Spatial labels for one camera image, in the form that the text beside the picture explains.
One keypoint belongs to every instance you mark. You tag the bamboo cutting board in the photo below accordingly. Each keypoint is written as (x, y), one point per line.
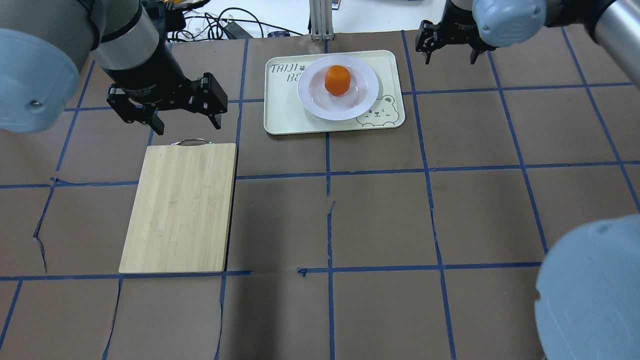
(181, 217)

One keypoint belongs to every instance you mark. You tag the brown paper table mat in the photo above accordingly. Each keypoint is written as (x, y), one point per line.
(331, 252)

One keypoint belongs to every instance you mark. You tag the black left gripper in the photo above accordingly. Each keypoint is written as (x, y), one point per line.
(146, 80)

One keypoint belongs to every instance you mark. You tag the black power adapter brick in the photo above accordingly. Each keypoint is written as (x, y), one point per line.
(164, 16)

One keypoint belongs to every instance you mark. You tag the white round plate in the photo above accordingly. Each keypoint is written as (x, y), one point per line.
(361, 90)

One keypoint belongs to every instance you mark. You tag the orange fruit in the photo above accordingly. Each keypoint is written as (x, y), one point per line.
(337, 80)

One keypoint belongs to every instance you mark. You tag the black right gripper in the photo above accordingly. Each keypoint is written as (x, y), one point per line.
(459, 25)

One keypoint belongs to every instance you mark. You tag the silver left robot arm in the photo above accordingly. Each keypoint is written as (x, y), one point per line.
(45, 45)

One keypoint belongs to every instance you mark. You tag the cream tray with bear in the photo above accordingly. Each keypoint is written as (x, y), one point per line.
(284, 114)

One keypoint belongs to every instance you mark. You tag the aluminium frame post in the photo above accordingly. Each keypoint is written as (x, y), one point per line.
(321, 20)

